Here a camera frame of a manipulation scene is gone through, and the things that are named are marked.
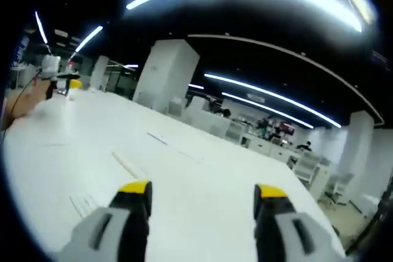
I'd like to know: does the white socket holder cover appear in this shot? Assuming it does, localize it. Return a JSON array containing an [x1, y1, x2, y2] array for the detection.
[[69, 194, 99, 217]]

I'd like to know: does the large white square pillar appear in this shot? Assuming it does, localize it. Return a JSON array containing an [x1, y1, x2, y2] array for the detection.
[[132, 39, 201, 110]]

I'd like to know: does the white socket holder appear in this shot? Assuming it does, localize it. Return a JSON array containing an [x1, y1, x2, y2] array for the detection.
[[111, 149, 149, 180]]

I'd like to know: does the slim white pillar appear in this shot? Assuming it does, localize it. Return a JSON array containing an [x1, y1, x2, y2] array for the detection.
[[90, 55, 110, 91]]

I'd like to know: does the white office chair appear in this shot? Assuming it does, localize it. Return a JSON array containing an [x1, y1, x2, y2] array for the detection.
[[224, 120, 245, 145], [288, 151, 322, 187], [324, 172, 356, 206]]

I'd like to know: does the row of white office desks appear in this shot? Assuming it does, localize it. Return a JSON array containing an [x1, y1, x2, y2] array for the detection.
[[184, 96, 332, 189]]

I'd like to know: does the thin white strip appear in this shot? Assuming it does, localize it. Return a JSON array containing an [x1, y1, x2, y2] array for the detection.
[[146, 132, 169, 147]]

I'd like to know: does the ceiling light bar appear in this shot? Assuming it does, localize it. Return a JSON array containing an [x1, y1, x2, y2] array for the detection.
[[203, 72, 343, 129], [34, 10, 49, 45], [220, 91, 314, 130], [74, 25, 104, 53]]

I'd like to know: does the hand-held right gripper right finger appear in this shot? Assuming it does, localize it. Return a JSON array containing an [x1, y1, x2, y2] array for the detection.
[[253, 183, 354, 262]]

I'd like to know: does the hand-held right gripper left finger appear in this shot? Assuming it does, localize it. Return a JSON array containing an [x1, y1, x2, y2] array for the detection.
[[52, 180, 154, 262]]

